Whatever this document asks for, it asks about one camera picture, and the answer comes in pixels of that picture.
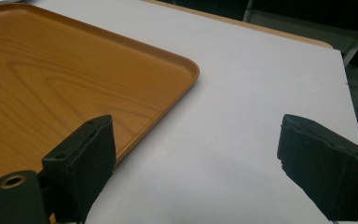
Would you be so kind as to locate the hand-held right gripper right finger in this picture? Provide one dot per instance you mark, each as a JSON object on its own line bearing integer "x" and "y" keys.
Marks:
{"x": 323, "y": 161}

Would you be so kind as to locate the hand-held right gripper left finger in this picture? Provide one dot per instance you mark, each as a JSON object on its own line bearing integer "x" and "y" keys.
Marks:
{"x": 80, "y": 168}

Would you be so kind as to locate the wood-grain serving tray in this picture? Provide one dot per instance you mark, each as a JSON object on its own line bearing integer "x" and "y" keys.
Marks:
{"x": 68, "y": 87}

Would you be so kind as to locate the white table sheet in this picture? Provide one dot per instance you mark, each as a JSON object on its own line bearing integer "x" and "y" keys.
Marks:
{"x": 236, "y": 118}

